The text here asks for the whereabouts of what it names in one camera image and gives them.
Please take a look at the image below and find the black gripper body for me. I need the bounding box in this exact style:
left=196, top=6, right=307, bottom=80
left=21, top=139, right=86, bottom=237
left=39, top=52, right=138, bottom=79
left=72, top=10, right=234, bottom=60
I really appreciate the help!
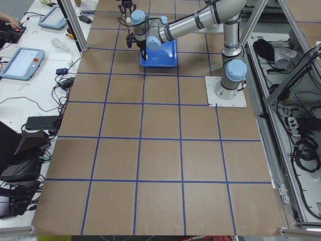
left=118, top=0, right=136, bottom=13
left=136, top=41, right=146, bottom=54

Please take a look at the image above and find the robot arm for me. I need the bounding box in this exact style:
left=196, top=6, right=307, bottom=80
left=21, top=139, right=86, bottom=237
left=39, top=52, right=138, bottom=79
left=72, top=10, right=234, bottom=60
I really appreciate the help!
left=126, top=0, right=248, bottom=100

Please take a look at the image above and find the blue plastic tray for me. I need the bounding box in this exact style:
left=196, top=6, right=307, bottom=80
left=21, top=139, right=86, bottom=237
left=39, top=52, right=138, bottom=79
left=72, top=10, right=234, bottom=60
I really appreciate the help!
left=140, top=16, right=177, bottom=68

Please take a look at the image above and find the person hand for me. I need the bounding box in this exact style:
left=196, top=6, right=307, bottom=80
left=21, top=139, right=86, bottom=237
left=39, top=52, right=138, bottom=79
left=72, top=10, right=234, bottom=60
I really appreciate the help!
left=0, top=11, right=20, bottom=28

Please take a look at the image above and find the teach pendant far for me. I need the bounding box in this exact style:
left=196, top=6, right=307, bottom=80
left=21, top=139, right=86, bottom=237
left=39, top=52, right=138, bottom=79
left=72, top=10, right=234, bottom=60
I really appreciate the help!
left=38, top=6, right=67, bottom=30

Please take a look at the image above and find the teach pendant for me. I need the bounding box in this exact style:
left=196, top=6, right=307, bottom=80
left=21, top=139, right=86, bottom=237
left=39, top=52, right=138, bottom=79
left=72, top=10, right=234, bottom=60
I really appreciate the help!
left=38, top=6, right=67, bottom=30
left=1, top=47, right=45, bottom=81

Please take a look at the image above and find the blue small box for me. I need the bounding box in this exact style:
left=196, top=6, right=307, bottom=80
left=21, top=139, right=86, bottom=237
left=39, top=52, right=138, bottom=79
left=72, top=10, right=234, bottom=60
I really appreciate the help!
left=56, top=68, right=68, bottom=75

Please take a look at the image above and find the teach pendant near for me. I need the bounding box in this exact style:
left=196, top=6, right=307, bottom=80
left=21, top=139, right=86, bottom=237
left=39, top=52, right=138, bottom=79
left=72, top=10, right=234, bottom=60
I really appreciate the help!
left=1, top=47, right=45, bottom=81

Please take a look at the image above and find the black power adapter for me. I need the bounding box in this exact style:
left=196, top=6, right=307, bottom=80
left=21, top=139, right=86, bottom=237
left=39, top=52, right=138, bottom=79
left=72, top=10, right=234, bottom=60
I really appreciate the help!
left=25, top=115, right=58, bottom=131

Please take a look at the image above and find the aluminium frame post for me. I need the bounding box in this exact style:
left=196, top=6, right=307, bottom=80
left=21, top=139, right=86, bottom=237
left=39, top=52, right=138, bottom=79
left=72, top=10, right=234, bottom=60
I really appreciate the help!
left=57, top=0, right=88, bottom=53

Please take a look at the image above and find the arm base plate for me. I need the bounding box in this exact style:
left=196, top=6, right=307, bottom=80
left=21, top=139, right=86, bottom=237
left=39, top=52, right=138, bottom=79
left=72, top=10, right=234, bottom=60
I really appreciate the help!
left=198, top=24, right=224, bottom=35
left=205, top=76, right=247, bottom=107

